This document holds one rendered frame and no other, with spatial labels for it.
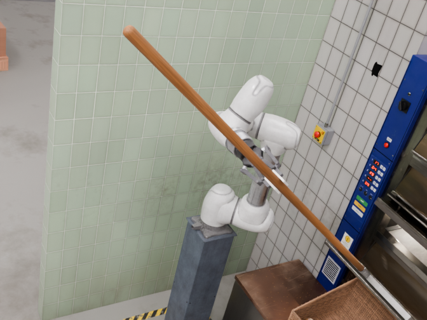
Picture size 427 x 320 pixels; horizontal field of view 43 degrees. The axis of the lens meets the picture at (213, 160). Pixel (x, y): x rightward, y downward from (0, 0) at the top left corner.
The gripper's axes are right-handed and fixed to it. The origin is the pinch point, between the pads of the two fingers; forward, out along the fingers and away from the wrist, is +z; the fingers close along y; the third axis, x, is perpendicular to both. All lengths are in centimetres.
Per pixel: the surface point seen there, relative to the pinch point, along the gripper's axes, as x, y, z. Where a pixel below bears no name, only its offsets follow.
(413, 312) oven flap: -156, -3, 10
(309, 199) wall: -157, -7, -87
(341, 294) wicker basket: -163, 20, -28
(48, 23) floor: -217, 78, -652
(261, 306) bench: -143, 59, -47
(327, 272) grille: -173, 17, -49
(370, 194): -131, -32, -45
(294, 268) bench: -174, 32, -67
